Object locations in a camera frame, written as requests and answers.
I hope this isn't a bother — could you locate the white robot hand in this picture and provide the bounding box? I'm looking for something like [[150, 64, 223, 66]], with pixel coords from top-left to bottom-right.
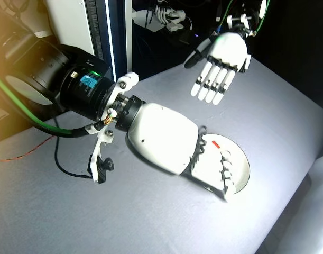
[[125, 102, 237, 204], [183, 31, 252, 106]]

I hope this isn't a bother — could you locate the white plate with leaf print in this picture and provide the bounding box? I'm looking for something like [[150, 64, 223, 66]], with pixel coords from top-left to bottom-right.
[[200, 133, 251, 195]]

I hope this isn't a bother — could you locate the small white box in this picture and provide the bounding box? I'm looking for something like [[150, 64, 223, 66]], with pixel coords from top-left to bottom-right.
[[166, 22, 184, 33]]

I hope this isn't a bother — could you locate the spare white robot hand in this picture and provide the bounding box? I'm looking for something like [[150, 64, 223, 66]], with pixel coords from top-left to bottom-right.
[[154, 4, 187, 24]]

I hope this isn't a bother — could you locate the grey tablecloth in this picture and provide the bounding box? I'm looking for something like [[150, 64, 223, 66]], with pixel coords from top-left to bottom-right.
[[0, 57, 323, 254]]

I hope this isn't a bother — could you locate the thin black cable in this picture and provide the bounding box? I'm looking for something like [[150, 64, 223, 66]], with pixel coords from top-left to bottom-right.
[[54, 116, 95, 179]]

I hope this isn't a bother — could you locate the thick green cable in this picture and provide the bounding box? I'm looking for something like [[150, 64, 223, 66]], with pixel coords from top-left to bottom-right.
[[0, 72, 98, 138]]

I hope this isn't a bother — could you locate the thin orange wire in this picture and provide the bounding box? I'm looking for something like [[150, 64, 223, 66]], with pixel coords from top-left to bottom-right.
[[0, 139, 56, 162]]

